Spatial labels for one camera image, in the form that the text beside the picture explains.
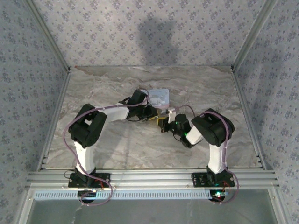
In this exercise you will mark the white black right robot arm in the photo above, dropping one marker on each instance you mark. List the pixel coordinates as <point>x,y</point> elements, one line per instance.
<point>217,158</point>

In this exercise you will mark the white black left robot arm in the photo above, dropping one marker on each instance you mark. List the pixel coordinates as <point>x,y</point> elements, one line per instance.
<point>86,154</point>

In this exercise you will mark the pastel cartoon tin box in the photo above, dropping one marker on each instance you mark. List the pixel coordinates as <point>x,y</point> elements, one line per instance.
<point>160,98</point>

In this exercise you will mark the control board with LED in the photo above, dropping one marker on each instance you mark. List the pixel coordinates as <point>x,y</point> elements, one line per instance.
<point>87,193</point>
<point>218,194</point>

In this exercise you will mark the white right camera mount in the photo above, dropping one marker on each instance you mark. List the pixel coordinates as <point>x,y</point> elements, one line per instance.
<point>171,111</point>

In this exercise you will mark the aluminium front rail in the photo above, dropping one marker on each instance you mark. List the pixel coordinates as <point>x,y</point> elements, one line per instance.
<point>151,178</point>

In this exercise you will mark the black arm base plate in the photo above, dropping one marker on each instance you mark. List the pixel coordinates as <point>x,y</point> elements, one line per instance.
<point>198,179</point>
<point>102,179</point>

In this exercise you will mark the aluminium table side rail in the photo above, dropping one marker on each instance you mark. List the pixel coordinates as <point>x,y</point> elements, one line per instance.
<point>56,119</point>
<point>247,116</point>

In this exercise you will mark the aluminium corner post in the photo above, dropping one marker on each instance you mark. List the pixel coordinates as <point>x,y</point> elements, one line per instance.
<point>50,38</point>
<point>253,35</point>

